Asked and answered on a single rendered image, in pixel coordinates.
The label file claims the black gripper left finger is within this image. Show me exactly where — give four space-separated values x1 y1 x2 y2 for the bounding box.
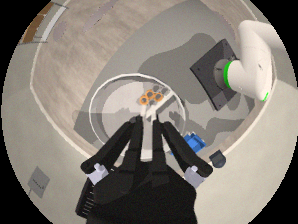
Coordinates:
80 105 146 194

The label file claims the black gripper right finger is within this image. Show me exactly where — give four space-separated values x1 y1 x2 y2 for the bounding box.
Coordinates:
151 105 213 196

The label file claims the blue crate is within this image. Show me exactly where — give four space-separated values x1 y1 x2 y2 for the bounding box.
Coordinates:
184 131 206 153

